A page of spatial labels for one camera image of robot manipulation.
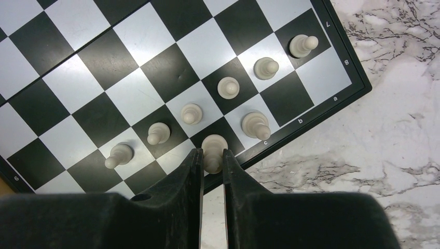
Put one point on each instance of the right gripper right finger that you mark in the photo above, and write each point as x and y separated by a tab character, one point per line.
258	218

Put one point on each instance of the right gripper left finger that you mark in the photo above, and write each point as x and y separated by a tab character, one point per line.
166	215

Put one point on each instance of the white pawn tin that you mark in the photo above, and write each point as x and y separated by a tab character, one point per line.
120	154

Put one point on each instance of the white king piece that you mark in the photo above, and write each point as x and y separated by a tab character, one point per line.
213	146

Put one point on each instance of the white pawn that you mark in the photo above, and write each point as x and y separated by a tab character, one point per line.
265	68
228	88
191	114
301	45
158	133

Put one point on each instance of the white bishop piece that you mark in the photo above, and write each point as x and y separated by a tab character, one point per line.
256	125

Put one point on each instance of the black white chess board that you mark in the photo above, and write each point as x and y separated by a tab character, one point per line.
79	77

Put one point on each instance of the gold tin tray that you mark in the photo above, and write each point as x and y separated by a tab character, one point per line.
5	187

